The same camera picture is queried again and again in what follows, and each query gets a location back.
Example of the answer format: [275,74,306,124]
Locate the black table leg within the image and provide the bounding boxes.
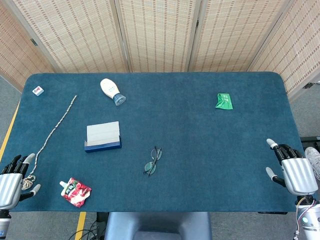
[96,211,110,223]

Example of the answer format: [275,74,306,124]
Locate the grey-blue robot torso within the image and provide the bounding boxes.
[104,211,213,240]

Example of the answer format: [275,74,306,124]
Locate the blue carpet floor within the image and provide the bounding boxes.
[0,71,311,213]

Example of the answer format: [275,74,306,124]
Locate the bamboo folding screen panel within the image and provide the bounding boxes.
[247,0,320,102]
[188,0,292,73]
[4,0,130,74]
[109,0,202,73]
[0,0,55,93]

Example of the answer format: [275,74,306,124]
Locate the red drink pouch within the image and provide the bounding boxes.
[59,177,93,209]

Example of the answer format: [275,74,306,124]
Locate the white bottle with blue cap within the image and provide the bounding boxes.
[99,78,127,107]

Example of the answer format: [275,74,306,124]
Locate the grey sneaker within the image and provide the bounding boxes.
[304,146,320,181]

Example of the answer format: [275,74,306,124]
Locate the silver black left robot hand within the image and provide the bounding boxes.
[0,152,42,210]

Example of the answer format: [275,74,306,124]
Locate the white mahjong tile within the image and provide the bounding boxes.
[31,85,45,97]

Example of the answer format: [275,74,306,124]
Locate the black-framed eyeglasses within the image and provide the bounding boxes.
[143,146,163,177]

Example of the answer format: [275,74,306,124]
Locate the braided beige rope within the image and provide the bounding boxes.
[21,94,78,191]

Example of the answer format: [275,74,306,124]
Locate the blue and grey box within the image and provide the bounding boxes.
[83,121,123,154]

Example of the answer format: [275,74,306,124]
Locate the black metal frame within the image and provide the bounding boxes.
[300,136,320,144]

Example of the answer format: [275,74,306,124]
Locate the crumpled green packet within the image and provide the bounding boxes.
[214,92,234,111]

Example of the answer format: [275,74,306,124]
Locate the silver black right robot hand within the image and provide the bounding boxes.
[265,138,320,197]

